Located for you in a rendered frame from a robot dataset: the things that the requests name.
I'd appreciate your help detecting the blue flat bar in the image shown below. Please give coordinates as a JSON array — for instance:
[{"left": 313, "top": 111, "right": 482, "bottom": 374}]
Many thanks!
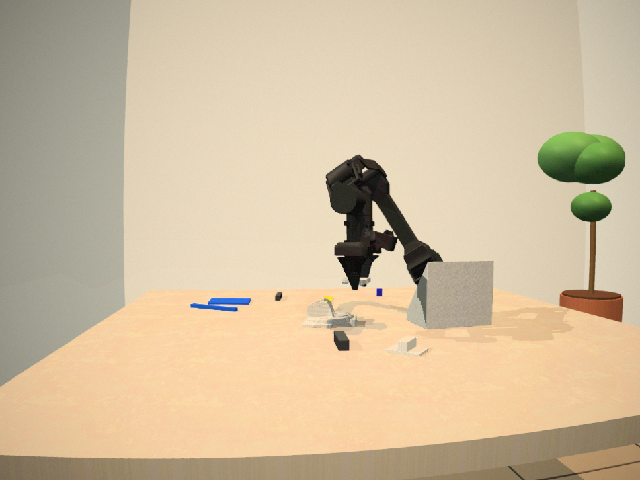
[{"left": 190, "top": 303, "right": 238, "bottom": 312}]

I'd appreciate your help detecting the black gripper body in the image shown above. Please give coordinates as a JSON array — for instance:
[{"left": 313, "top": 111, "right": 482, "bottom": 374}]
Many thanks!
[{"left": 334, "top": 216, "right": 382, "bottom": 257}]

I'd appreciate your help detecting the blue rectangular plate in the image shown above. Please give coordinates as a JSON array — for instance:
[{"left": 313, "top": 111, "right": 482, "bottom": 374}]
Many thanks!
[{"left": 208, "top": 298, "right": 251, "bottom": 305}]

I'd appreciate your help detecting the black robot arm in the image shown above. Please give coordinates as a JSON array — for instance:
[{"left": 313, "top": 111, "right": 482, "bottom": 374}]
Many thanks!
[{"left": 326, "top": 154, "right": 443, "bottom": 285}]

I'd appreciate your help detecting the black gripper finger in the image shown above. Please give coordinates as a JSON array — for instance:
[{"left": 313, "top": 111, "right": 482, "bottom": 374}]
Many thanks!
[
  {"left": 360, "top": 255, "right": 379, "bottom": 287},
  {"left": 338, "top": 257, "right": 368, "bottom": 290}
]

